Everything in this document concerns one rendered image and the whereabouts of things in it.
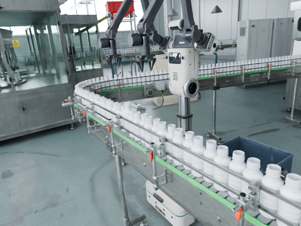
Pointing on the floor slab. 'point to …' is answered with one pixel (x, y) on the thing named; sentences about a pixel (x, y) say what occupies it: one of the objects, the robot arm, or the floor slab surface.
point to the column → (167, 17)
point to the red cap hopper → (113, 9)
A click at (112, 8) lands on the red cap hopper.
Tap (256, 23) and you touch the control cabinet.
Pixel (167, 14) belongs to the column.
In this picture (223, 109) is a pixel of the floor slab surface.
